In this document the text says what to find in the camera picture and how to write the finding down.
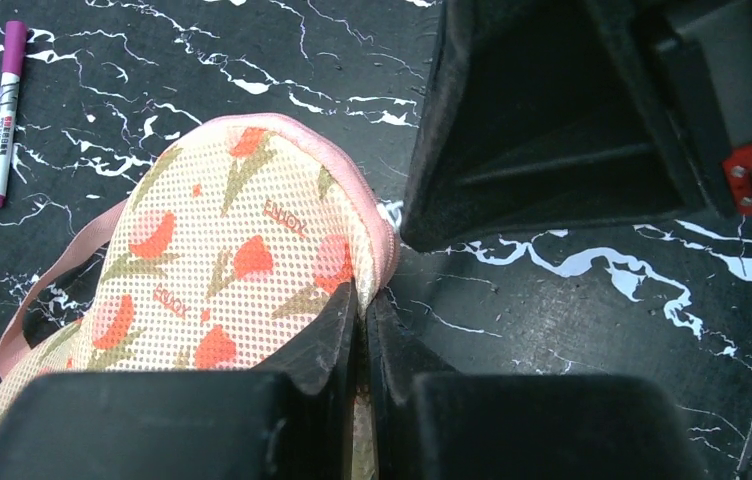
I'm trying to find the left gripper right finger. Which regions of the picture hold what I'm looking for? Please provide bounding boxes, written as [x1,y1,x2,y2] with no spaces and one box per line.
[366,294,705,479]

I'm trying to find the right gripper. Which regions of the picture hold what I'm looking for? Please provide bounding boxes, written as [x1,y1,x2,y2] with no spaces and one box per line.
[400,1,752,252]

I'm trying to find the purple marker pen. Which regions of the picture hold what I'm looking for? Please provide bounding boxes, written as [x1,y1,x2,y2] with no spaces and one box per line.
[0,20,28,208]

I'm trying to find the floral mesh laundry bag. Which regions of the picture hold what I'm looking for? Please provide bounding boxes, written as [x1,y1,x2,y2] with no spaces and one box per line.
[0,112,401,480]

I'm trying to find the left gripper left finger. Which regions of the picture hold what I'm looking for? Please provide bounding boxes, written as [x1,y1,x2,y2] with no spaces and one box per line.
[0,282,358,479]

